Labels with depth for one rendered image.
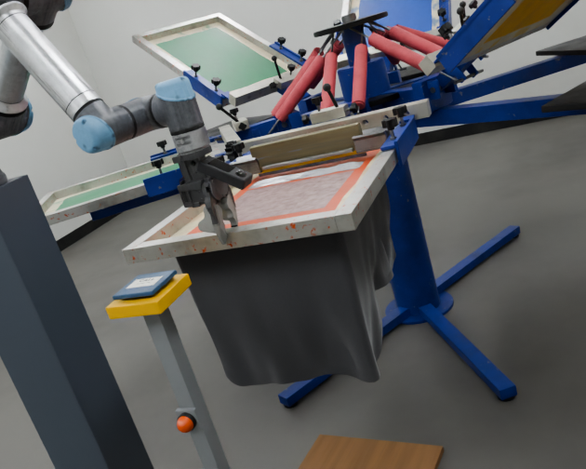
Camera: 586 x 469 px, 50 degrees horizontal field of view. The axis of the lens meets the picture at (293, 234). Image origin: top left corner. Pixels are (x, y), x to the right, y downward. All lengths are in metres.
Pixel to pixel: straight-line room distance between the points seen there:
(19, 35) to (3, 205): 0.49
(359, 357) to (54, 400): 0.86
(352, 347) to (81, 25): 6.20
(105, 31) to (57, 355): 5.66
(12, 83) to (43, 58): 0.36
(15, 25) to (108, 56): 5.80
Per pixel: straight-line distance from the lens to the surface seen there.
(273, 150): 1.92
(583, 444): 2.13
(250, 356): 1.66
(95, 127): 1.29
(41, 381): 1.88
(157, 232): 1.61
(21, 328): 1.82
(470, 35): 1.96
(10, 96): 1.77
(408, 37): 2.55
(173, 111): 1.33
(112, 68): 7.23
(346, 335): 1.52
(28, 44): 1.41
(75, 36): 7.37
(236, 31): 3.71
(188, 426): 1.40
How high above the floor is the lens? 1.37
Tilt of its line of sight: 18 degrees down
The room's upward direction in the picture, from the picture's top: 17 degrees counter-clockwise
